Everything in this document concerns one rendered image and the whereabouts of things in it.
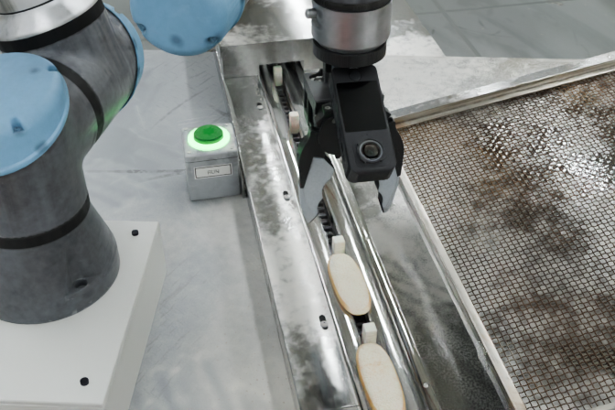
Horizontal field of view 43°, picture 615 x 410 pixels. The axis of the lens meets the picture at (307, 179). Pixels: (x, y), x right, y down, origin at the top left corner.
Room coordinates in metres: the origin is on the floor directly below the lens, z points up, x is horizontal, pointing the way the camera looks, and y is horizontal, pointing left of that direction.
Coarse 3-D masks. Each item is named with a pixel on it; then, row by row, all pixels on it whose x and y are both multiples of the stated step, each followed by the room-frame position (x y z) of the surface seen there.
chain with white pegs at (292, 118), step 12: (276, 72) 1.10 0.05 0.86; (276, 84) 1.10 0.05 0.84; (288, 108) 1.04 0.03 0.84; (288, 120) 1.00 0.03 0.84; (324, 204) 0.80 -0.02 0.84; (324, 216) 0.78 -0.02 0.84; (324, 228) 0.75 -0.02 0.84; (336, 240) 0.69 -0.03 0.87; (336, 252) 0.69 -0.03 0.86; (360, 324) 0.59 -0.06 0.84; (372, 324) 0.56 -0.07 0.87; (360, 336) 0.57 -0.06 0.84; (372, 336) 0.55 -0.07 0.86
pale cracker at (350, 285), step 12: (336, 264) 0.66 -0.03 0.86; (348, 264) 0.66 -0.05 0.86; (336, 276) 0.64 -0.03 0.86; (348, 276) 0.64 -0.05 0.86; (360, 276) 0.64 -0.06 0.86; (336, 288) 0.63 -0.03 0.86; (348, 288) 0.62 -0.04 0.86; (360, 288) 0.62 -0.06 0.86; (348, 300) 0.61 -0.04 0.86; (360, 300) 0.61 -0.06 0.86; (360, 312) 0.59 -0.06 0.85
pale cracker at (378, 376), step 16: (368, 352) 0.53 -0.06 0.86; (384, 352) 0.53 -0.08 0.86; (368, 368) 0.51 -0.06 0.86; (384, 368) 0.51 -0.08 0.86; (368, 384) 0.49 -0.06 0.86; (384, 384) 0.49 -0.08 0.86; (400, 384) 0.50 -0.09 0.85; (368, 400) 0.48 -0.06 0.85; (384, 400) 0.47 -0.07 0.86; (400, 400) 0.47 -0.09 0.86
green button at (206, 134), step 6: (204, 126) 0.88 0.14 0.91; (210, 126) 0.88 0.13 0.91; (216, 126) 0.88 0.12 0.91; (198, 132) 0.87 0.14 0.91; (204, 132) 0.87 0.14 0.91; (210, 132) 0.87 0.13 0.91; (216, 132) 0.87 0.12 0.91; (222, 132) 0.87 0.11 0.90; (198, 138) 0.85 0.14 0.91; (204, 138) 0.85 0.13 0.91; (210, 138) 0.85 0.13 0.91; (216, 138) 0.85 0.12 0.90; (222, 138) 0.86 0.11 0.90; (204, 144) 0.85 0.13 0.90; (210, 144) 0.85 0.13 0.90
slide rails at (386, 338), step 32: (288, 64) 1.15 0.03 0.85; (288, 128) 0.96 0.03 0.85; (288, 160) 0.88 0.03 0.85; (320, 224) 0.74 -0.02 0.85; (352, 224) 0.74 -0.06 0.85; (320, 256) 0.69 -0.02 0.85; (352, 256) 0.69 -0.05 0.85; (352, 320) 0.58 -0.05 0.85; (384, 320) 0.58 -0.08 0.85; (352, 352) 0.54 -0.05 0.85
